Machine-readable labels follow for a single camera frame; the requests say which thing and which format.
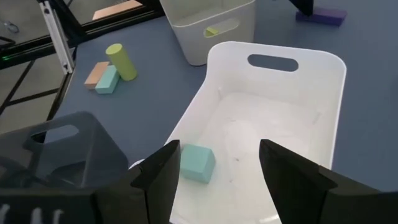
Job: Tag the wooden side board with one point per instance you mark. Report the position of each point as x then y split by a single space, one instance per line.
116 10

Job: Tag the orange rectangular block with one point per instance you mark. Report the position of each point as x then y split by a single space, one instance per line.
96 74

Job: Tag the white plastic bin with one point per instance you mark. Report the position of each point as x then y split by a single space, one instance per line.
273 102

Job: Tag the translucent grey-white plastic bin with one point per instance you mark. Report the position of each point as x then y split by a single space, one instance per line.
192 40

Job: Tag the green cylinder block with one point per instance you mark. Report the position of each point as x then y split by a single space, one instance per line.
122 62

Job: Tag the purple rectangular block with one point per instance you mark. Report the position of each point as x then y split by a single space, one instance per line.
321 16

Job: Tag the black table frame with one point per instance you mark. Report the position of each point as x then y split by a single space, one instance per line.
124 21

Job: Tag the teal rectangular block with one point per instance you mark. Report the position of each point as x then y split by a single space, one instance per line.
197 163
108 80

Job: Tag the silver aluminium frame post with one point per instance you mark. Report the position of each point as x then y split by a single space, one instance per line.
56 34

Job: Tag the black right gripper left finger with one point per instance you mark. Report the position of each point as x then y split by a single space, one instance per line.
149 193

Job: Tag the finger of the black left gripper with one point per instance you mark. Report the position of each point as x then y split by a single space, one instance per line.
303 6

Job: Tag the dark smoked plastic bin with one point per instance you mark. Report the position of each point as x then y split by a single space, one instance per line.
93 149

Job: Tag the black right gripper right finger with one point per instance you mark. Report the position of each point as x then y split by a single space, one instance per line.
298 193

